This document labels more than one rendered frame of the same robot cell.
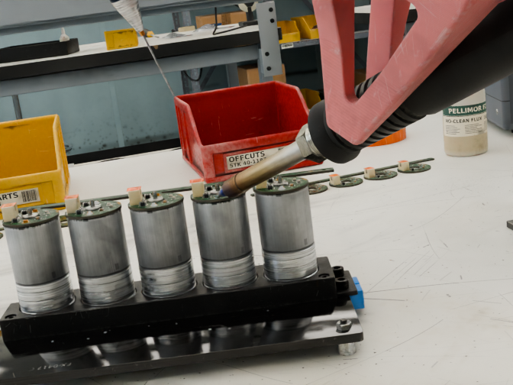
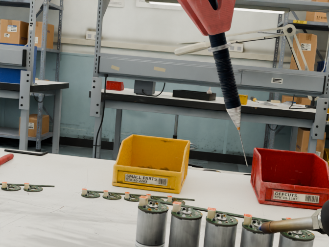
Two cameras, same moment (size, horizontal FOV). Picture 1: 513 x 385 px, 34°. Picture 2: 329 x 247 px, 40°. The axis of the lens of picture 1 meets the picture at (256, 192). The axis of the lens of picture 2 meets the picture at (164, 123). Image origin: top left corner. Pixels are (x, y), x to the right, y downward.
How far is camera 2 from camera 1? 3 cm
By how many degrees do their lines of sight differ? 18
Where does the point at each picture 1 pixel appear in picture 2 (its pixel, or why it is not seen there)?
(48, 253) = (156, 230)
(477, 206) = not seen: outside the picture
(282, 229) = not seen: outside the picture
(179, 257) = not seen: outside the picture
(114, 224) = (195, 225)
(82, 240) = (175, 229)
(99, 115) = (217, 134)
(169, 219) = (226, 233)
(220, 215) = (255, 240)
